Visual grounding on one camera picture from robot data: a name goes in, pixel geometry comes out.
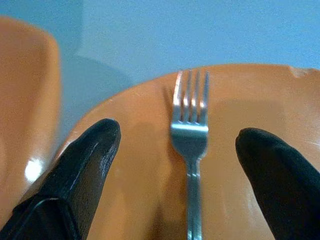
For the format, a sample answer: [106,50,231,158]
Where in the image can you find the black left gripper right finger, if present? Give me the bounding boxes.
[234,127,320,240]

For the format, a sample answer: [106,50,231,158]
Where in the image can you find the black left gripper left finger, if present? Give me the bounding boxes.
[0,118,122,240]

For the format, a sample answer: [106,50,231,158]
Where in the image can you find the orange bowl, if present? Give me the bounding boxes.
[0,16,61,221]

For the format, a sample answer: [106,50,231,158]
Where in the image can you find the silver metal fork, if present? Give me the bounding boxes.
[170,69,210,240]

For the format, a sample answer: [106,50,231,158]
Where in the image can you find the orange plate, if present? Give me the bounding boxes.
[56,63,320,240]

